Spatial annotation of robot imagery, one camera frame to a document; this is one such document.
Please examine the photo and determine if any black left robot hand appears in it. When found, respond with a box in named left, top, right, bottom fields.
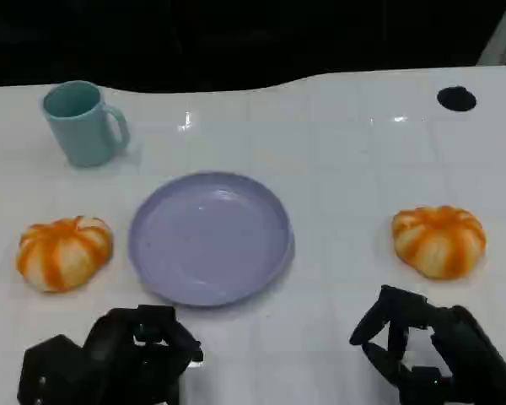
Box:
left=83, top=304, right=206, bottom=405

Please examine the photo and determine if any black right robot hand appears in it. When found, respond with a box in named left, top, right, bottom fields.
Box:
left=348, top=284, right=506, bottom=405

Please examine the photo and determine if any orange white toy bread roll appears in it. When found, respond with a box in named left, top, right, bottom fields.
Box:
left=390, top=205, right=487, bottom=280
left=15, top=215, right=114, bottom=294

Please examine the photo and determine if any lilac plate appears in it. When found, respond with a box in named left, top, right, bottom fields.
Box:
left=128, top=170, right=296, bottom=308

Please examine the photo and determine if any pale green mug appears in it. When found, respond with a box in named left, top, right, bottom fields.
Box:
left=41, top=80, right=131, bottom=169

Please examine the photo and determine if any black round table grommet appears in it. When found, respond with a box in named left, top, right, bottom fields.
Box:
left=436, top=85, right=477, bottom=112

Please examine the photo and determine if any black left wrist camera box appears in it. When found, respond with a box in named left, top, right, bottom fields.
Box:
left=17, top=334, right=90, bottom=405

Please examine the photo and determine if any grey metal frame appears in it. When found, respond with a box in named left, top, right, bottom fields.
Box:
left=475, top=0, right=506, bottom=67

